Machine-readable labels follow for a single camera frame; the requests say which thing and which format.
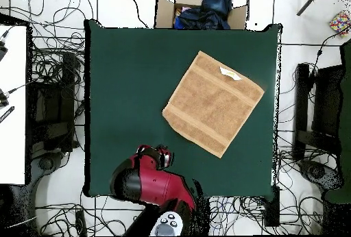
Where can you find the tan terry towel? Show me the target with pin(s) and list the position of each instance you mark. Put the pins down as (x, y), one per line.
(214, 105)

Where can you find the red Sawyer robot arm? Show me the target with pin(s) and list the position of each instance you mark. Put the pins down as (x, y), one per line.
(164, 187)

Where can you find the multicoloured speckled item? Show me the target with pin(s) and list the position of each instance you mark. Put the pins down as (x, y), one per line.
(340, 23)

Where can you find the dark green table cloth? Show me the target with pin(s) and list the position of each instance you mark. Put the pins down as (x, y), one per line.
(131, 70)

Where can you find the black power strip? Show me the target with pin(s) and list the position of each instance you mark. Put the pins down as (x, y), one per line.
(272, 206)
(81, 223)

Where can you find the grey round stand base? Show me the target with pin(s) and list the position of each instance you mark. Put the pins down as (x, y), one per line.
(46, 163)
(318, 172)

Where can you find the black equipment stand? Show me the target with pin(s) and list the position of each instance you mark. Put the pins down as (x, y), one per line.
(52, 105)
(326, 97)

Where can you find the white table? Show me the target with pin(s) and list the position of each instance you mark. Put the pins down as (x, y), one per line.
(13, 124)

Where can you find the open cardboard box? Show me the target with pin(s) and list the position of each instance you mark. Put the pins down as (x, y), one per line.
(164, 12)

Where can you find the black slotted strip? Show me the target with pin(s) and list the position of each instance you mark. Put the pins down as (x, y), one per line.
(6, 114)

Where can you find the dark blue clothing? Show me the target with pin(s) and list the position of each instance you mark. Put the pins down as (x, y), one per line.
(214, 6)

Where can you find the grey metal bar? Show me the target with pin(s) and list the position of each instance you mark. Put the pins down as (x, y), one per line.
(310, 1)

